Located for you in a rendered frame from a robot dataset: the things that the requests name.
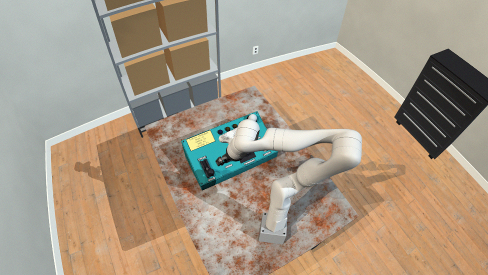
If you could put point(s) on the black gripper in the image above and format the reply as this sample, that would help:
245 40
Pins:
219 161

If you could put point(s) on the dark teal console box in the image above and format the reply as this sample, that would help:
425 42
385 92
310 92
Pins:
203 149

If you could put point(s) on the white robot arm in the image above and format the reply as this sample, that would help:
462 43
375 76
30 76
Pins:
346 154

